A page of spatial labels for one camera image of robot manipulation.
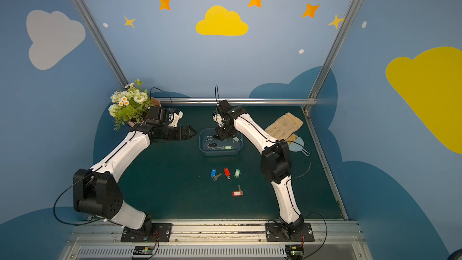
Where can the key with green white tag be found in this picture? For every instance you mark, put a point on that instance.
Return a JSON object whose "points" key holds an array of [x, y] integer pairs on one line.
{"points": [[225, 147]]}

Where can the key with black tag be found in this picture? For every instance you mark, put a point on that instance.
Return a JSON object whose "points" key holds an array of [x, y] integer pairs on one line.
{"points": [[211, 138], [211, 146]]}

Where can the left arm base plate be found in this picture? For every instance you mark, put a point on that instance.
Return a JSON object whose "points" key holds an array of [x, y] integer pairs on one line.
{"points": [[155, 232]]}

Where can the key with light green tag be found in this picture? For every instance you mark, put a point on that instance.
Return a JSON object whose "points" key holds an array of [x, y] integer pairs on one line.
{"points": [[237, 173]]}

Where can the controller board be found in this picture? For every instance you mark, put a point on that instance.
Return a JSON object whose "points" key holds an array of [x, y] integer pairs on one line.
{"points": [[294, 252], [143, 251]]}

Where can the key with red tag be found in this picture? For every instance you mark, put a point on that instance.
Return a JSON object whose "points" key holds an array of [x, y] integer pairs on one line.
{"points": [[237, 193], [227, 173]]}

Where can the terracotta flower pot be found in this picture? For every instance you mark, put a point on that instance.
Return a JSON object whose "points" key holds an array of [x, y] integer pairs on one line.
{"points": [[155, 103]]}

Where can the white artificial flowers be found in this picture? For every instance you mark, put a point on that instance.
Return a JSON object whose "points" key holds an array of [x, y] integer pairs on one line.
{"points": [[129, 105]]}

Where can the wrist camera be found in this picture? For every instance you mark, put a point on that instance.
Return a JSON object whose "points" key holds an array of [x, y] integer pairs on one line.
{"points": [[173, 116], [218, 118]]}

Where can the translucent blue storage box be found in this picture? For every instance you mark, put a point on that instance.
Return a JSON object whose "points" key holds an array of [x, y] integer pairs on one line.
{"points": [[237, 146]]}

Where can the key with blue tag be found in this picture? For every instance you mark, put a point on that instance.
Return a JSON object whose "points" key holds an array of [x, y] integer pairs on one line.
{"points": [[214, 174]]}

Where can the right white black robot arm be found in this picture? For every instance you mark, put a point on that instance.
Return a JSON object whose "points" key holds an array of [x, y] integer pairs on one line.
{"points": [[276, 163]]}

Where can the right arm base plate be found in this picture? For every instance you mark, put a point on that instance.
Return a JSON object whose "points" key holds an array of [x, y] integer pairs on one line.
{"points": [[276, 233]]}

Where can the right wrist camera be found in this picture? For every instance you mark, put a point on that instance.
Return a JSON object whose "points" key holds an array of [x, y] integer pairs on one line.
{"points": [[218, 118]]}

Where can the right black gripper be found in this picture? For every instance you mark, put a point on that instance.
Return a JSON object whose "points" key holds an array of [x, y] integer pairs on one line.
{"points": [[224, 132]]}

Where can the right controller board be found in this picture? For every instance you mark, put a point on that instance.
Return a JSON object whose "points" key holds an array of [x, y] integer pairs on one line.
{"points": [[294, 252]]}

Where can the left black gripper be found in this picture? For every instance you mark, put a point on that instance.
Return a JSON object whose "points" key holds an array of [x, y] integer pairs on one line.
{"points": [[175, 132]]}

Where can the left controller board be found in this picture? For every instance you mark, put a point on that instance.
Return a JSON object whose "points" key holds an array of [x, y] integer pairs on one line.
{"points": [[143, 251]]}

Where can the beige work glove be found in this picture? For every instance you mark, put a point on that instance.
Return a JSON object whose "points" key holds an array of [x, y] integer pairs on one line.
{"points": [[284, 126]]}

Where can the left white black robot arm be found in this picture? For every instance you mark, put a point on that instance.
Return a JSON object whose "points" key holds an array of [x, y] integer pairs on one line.
{"points": [[96, 191]]}

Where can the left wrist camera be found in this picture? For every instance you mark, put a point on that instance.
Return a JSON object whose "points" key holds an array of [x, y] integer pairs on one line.
{"points": [[173, 116]]}

